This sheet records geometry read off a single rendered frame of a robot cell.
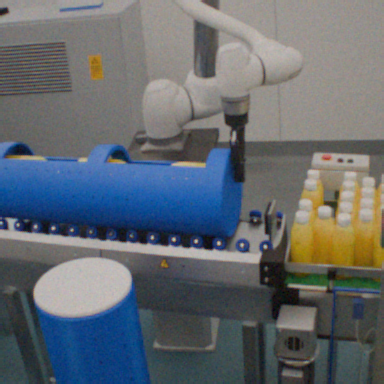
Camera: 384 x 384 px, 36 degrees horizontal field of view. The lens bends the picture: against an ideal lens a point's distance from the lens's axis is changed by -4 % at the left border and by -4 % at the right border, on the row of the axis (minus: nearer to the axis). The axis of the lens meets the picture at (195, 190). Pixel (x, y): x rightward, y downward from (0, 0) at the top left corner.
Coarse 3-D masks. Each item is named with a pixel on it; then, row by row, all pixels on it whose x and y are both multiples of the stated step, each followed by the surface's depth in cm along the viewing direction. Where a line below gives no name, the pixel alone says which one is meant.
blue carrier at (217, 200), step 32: (0, 160) 208; (32, 160) 204; (64, 160) 226; (96, 160) 198; (128, 160) 216; (224, 160) 187; (0, 192) 206; (32, 192) 202; (64, 192) 198; (96, 192) 195; (128, 192) 192; (160, 192) 188; (192, 192) 185; (224, 192) 185; (96, 224) 204; (128, 224) 199; (160, 224) 194; (192, 224) 190; (224, 224) 187
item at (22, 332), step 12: (12, 300) 237; (12, 312) 240; (24, 312) 244; (12, 324) 244; (24, 324) 245; (24, 336) 245; (24, 348) 248; (24, 360) 252; (36, 360) 255; (36, 372) 255
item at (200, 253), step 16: (32, 240) 215; (48, 240) 213; (64, 240) 211; (80, 240) 209; (96, 240) 208; (192, 256) 197; (208, 256) 196; (224, 256) 194; (240, 256) 193; (256, 256) 192
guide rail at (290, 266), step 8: (288, 264) 178; (296, 264) 177; (304, 264) 176; (312, 264) 176; (320, 264) 175; (304, 272) 177; (312, 272) 177; (320, 272) 176; (344, 272) 174; (352, 272) 173; (360, 272) 172; (368, 272) 171; (376, 272) 171
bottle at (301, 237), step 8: (296, 224) 179; (304, 224) 178; (296, 232) 178; (304, 232) 177; (312, 232) 179; (296, 240) 179; (304, 240) 178; (312, 240) 180; (296, 248) 180; (304, 248) 179; (312, 248) 181; (296, 256) 181; (304, 256) 181; (312, 256) 183; (296, 272) 184
